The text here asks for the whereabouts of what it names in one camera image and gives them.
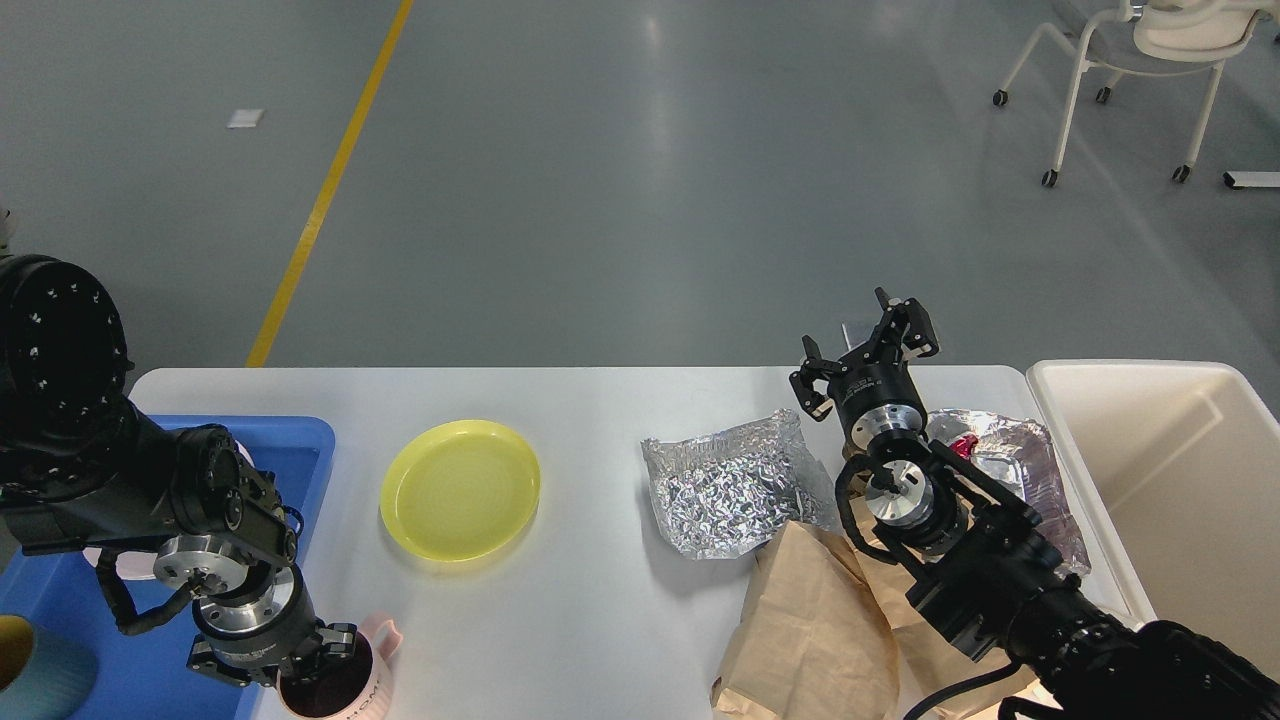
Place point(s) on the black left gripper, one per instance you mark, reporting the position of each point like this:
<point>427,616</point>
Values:
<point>267,631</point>

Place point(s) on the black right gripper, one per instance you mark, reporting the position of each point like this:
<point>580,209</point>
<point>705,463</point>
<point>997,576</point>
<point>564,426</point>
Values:
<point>875,396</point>

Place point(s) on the pink ribbed mug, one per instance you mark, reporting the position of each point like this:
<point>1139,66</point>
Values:
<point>360,688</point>

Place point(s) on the yellow plastic plate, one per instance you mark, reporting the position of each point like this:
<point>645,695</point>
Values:
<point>460,491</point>

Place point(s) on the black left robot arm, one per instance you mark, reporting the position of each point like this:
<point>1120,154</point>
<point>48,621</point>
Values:
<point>181,518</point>

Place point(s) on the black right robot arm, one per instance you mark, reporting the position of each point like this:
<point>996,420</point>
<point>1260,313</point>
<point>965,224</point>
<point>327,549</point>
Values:
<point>983,575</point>

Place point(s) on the blue plastic tray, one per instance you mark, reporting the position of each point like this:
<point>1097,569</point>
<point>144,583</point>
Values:
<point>148,676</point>

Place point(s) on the white plate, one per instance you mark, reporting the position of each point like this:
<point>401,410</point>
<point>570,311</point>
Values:
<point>131,566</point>

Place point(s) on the crumpled aluminium foil sheet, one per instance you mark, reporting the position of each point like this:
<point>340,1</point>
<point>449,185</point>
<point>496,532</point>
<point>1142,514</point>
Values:
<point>720,496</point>

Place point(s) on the teal cup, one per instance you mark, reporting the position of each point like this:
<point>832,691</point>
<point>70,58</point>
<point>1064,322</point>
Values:
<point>43,674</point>

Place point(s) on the brown paper bag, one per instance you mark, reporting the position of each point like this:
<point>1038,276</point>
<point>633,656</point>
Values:
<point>826,633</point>

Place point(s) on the beige plastic bin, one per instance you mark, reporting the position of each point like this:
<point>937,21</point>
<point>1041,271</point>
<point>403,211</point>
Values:
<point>1184,458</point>

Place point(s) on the white bar on floor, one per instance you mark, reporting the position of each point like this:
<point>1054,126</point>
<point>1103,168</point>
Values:
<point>1251,179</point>

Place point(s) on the white wheeled chair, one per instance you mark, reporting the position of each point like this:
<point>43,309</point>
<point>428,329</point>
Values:
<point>1155,39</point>

